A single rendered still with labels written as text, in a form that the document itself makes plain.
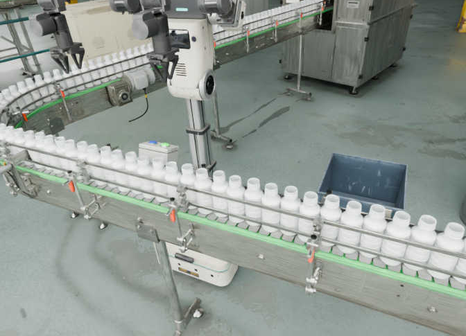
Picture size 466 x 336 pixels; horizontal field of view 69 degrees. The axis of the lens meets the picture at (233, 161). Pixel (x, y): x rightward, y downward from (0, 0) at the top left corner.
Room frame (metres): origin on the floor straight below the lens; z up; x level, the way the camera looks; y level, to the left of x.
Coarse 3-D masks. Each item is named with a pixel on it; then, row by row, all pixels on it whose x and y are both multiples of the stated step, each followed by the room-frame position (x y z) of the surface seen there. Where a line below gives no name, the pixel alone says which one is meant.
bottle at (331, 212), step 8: (328, 200) 0.73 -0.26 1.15; (336, 200) 0.72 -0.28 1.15; (328, 208) 0.71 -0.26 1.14; (336, 208) 0.70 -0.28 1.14; (320, 216) 0.72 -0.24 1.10; (328, 216) 0.70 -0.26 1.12; (336, 216) 0.69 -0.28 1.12; (328, 232) 0.69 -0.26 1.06; (336, 232) 0.69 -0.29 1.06; (336, 240) 0.70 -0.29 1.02
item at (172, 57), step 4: (168, 56) 1.07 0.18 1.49; (172, 56) 1.09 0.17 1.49; (176, 56) 1.11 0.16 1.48; (164, 60) 1.07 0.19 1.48; (168, 60) 1.07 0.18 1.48; (172, 60) 1.11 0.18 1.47; (176, 60) 1.11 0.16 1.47; (172, 64) 1.11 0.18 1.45; (176, 64) 1.12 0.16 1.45; (172, 68) 1.11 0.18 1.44; (168, 72) 1.12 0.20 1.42; (172, 72) 1.11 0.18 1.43; (168, 76) 1.12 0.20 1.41; (172, 76) 1.11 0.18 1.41
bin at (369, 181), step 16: (336, 160) 1.28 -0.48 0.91; (352, 160) 1.25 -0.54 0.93; (368, 160) 1.22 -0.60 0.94; (336, 176) 1.27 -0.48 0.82; (352, 176) 1.24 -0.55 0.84; (368, 176) 1.21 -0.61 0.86; (384, 176) 1.18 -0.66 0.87; (400, 176) 1.16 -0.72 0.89; (320, 192) 1.01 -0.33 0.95; (336, 192) 1.26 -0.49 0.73; (352, 192) 1.24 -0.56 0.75; (368, 192) 1.21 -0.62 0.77; (384, 192) 1.18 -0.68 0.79; (400, 192) 1.10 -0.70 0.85; (320, 208) 1.01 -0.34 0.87; (368, 208) 0.93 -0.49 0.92; (400, 208) 0.97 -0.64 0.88
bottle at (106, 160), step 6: (102, 150) 1.10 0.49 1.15; (108, 150) 1.08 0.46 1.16; (102, 156) 1.08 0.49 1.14; (108, 156) 1.08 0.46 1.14; (102, 162) 1.07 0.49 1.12; (108, 162) 1.06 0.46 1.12; (108, 174) 1.06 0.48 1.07; (108, 180) 1.07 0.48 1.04; (114, 180) 1.06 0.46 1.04; (114, 186) 1.06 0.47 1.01
